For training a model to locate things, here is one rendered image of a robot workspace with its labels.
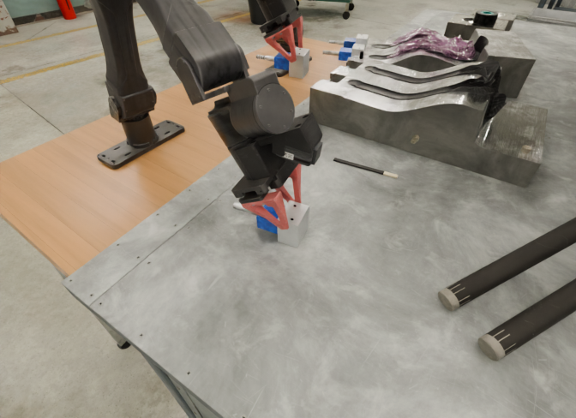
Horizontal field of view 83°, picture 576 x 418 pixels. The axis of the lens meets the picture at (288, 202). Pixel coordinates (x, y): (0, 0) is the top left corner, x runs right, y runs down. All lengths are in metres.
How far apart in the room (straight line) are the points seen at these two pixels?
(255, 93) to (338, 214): 0.30
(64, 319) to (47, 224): 0.95
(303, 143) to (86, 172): 0.53
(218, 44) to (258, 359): 0.40
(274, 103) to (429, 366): 0.37
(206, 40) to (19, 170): 0.57
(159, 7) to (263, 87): 0.17
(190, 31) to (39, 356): 1.36
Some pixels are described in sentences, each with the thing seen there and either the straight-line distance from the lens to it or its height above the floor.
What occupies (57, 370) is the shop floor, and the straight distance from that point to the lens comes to 1.53.
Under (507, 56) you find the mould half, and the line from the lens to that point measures 1.14.
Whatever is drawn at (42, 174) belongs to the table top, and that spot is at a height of 0.80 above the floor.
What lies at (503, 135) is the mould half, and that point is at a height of 0.86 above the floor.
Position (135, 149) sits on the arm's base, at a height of 0.81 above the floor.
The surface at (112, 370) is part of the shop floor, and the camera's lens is 1.44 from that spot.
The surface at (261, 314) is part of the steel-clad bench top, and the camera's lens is 0.48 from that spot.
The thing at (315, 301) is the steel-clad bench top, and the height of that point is 0.80.
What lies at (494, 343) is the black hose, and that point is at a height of 0.83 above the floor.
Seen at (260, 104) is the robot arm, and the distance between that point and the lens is 0.38.
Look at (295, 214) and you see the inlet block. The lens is 0.52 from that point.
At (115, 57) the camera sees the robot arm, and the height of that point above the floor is 1.02.
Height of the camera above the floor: 1.22
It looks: 43 degrees down
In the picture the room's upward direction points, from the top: straight up
